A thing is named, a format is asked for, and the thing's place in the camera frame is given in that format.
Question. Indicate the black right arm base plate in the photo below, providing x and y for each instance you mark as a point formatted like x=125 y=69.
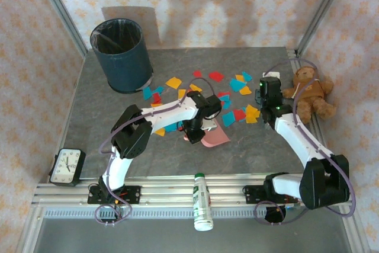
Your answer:
x=251 y=193

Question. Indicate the small red paper scrap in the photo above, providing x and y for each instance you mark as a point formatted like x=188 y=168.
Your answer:
x=197 y=74

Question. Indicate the grey crumpled plastic strip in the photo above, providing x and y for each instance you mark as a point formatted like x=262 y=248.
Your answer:
x=149 y=80

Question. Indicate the pink plastic dustpan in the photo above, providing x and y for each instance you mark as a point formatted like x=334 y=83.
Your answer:
x=217 y=139

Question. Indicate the aluminium table side rail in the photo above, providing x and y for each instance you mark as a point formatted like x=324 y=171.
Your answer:
x=293 y=54

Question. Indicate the orange paper scrap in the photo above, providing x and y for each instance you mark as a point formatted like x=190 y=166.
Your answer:
x=160 y=132
x=156 y=105
x=240 y=78
x=251 y=119
x=181 y=93
x=195 y=87
x=174 y=82
x=245 y=90
x=252 y=110

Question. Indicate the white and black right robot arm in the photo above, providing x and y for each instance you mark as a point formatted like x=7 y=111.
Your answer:
x=296 y=140

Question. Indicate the aluminium frame post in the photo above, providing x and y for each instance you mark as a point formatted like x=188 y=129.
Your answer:
x=61 y=10
x=322 y=10

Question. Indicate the long aluminium frame rail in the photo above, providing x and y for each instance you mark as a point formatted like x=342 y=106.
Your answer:
x=165 y=190

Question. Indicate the brown teddy bear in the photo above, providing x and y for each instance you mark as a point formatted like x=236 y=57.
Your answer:
x=309 y=91

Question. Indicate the dark blue round trash bin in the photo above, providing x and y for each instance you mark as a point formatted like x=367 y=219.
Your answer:
x=127 y=66

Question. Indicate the ribbed aluminium strip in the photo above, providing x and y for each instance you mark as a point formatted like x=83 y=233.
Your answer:
x=163 y=214

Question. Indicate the blue paper scrap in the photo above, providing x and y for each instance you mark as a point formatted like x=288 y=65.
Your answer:
x=226 y=102
x=246 y=76
x=237 y=85
x=158 y=89
x=171 y=128
x=147 y=93
x=228 y=118

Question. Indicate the white bottle green cap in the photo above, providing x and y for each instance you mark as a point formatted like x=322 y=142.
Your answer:
x=202 y=202

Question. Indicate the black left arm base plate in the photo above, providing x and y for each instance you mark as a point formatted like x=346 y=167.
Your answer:
x=133 y=195

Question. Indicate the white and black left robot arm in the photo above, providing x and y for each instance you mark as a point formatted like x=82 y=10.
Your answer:
x=168 y=113

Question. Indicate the black alarm clock white face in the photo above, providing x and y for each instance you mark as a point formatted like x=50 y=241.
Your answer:
x=66 y=165

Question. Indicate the clear plastic bin liner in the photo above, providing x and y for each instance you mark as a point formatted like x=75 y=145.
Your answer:
x=118 y=28

